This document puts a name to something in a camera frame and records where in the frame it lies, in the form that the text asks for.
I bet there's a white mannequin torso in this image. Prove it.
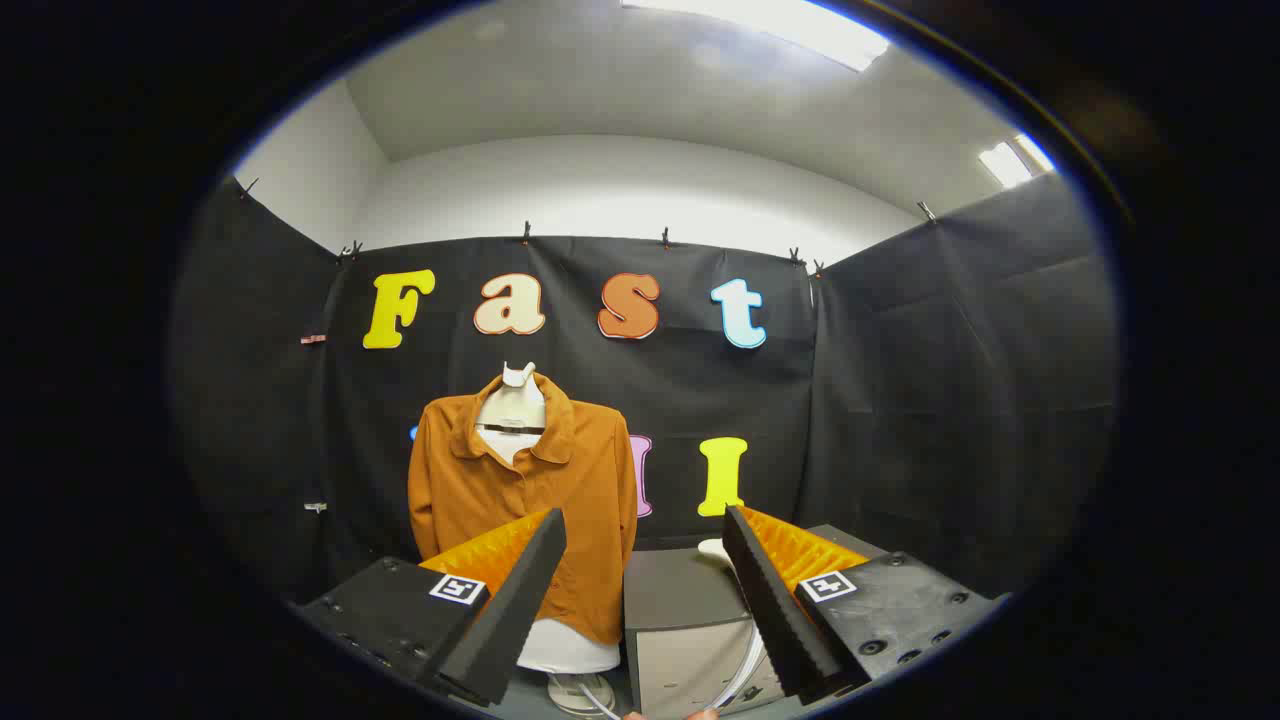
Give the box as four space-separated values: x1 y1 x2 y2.
475 362 621 717

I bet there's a black backdrop cloth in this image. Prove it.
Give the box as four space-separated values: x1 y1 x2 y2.
170 170 1119 611

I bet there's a grey cabinet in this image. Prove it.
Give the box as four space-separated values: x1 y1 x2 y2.
622 525 891 719

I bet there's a small ceiling light panel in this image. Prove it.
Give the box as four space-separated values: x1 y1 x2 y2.
978 133 1057 190

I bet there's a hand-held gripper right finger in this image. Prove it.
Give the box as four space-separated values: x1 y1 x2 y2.
722 505 1001 701

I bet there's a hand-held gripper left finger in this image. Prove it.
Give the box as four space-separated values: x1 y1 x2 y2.
300 508 568 707

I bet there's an orange button shirt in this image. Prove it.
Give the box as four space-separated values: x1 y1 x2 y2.
407 372 638 646

